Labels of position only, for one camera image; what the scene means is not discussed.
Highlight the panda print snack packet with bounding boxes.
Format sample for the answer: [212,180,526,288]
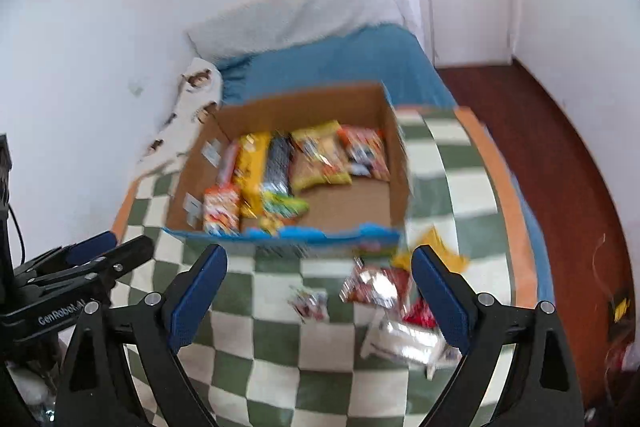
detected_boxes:
[202,186,242,238]
[337,127,392,182]

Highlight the yellow tag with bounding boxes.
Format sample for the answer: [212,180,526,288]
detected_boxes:
[610,292,631,323]

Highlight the golden yellow snack packet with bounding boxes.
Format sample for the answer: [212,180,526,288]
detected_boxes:
[390,227,471,273]

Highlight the green ball snack packet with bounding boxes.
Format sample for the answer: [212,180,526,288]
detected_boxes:
[247,192,310,238]

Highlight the blue ruffled pillow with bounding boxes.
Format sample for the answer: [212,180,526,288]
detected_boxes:
[215,56,252,105]

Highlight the yellow puff snack packet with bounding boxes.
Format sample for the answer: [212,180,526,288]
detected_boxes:
[290,121,353,192]

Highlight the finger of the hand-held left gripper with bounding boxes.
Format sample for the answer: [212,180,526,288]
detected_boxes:
[27,235,155,295]
[12,231,118,280]

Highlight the black bar snack packet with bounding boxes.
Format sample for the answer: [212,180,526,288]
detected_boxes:
[262,134,296,198]

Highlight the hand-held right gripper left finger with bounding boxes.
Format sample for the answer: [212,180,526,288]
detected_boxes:
[54,244,228,427]

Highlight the grey textured pillow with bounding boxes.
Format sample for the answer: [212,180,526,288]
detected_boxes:
[186,0,408,60]

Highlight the small clear snack packet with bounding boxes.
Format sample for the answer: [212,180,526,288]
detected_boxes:
[289,286,331,323]

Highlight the red and white stick packet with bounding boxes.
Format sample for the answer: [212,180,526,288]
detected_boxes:
[216,142,242,188]

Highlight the bed with blue sheet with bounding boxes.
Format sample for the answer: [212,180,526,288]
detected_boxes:
[112,24,556,308]

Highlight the brown snack packet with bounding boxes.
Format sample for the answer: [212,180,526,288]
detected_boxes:
[340,264,413,310]

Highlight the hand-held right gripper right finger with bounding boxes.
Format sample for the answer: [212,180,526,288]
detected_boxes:
[411,246,586,427]

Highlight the green checkered mat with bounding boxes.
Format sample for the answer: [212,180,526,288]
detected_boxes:
[112,104,536,427]

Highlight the white snack packet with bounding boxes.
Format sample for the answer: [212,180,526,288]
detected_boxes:
[360,314,446,368]

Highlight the small red snack packet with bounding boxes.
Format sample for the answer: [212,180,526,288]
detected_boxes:
[402,297,438,328]

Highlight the cardboard box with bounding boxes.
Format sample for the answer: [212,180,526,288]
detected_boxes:
[164,82,414,254]

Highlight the thin loose wire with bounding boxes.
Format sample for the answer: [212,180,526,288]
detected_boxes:
[590,232,619,288]

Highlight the bear print pillow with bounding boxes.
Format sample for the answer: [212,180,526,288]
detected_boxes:
[135,57,223,178]

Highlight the yellow bar snack packet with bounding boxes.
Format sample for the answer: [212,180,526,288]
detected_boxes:
[235,133,271,220]

